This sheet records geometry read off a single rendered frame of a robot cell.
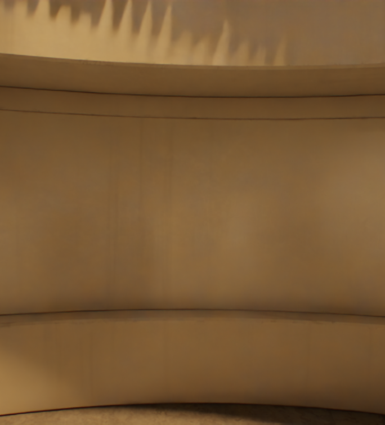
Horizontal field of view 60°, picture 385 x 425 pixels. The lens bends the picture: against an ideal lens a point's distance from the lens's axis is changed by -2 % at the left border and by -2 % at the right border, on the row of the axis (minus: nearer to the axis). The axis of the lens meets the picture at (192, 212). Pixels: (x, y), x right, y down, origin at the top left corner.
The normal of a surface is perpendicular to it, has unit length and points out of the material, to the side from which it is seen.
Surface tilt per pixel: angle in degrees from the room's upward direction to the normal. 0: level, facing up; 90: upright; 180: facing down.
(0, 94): 90
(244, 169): 90
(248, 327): 90
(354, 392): 90
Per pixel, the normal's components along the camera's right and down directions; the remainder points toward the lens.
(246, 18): -0.05, 0.02
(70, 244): 0.21, 0.02
